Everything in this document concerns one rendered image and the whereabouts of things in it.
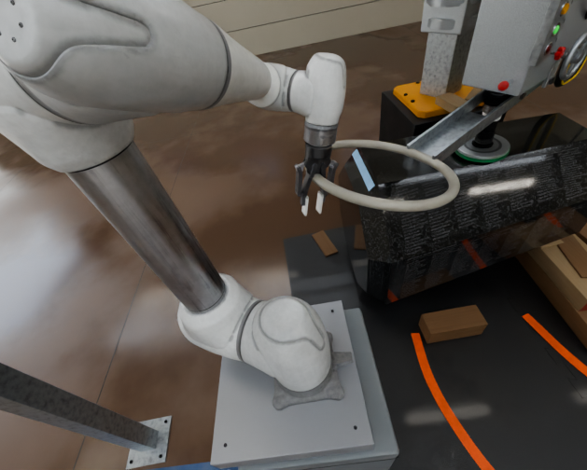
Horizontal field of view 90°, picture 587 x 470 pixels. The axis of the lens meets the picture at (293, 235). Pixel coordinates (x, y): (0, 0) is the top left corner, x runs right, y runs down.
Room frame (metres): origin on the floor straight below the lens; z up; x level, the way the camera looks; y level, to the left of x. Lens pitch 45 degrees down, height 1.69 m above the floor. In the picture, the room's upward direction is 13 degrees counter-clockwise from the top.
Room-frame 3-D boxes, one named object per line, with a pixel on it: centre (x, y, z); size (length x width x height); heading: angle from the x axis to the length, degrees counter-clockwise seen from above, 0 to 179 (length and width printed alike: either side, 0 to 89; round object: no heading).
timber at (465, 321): (0.65, -0.74, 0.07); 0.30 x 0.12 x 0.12; 87
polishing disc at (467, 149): (1.07, -0.92, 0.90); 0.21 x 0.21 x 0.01
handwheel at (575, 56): (1.02, -1.08, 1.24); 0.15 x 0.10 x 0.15; 116
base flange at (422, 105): (1.94, -1.20, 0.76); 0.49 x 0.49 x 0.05; 89
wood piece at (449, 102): (1.69, -1.15, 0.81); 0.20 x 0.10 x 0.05; 7
